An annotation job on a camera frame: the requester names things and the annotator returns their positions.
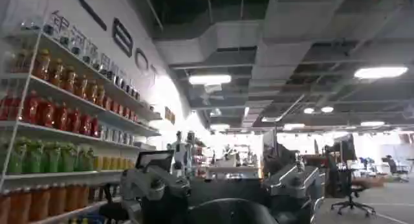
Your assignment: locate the black computer monitor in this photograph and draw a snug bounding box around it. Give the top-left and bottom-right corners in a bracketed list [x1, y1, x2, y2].
[332, 133, 357, 172]
[135, 150, 175, 174]

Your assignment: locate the black wheeled office chair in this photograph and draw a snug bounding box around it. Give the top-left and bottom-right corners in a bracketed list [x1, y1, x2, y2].
[328, 153, 378, 218]
[382, 155, 410, 183]

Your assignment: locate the white ceiling air duct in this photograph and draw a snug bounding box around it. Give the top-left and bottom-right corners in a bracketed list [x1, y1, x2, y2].
[153, 0, 355, 129]

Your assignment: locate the rectangular ceiling light panel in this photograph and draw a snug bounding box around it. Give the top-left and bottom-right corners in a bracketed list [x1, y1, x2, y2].
[353, 66, 409, 80]
[188, 74, 232, 86]

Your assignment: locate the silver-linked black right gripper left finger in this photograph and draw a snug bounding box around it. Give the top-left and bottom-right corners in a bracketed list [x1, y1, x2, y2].
[120, 164, 192, 214]

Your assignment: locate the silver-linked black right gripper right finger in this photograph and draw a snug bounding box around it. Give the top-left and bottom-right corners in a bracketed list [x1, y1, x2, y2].
[263, 164, 325, 220]

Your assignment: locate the white shelf rack with bottles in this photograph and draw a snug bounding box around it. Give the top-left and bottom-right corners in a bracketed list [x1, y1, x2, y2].
[0, 0, 162, 224]

